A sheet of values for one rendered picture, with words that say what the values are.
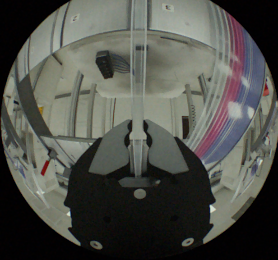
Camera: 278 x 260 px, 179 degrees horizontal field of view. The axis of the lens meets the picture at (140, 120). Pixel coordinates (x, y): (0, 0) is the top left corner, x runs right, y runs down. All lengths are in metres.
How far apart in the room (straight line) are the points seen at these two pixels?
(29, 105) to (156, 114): 1.89
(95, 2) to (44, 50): 0.10
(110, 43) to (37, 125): 0.38
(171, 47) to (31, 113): 0.53
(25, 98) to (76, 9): 0.25
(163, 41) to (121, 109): 1.69
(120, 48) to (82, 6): 0.33
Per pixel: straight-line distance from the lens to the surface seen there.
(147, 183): 0.32
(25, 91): 0.33
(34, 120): 0.34
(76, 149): 0.26
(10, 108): 4.70
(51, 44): 0.17
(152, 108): 1.95
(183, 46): 0.44
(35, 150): 1.24
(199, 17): 0.15
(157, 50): 0.44
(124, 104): 1.96
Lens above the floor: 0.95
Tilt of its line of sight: 8 degrees down
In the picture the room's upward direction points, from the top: 180 degrees clockwise
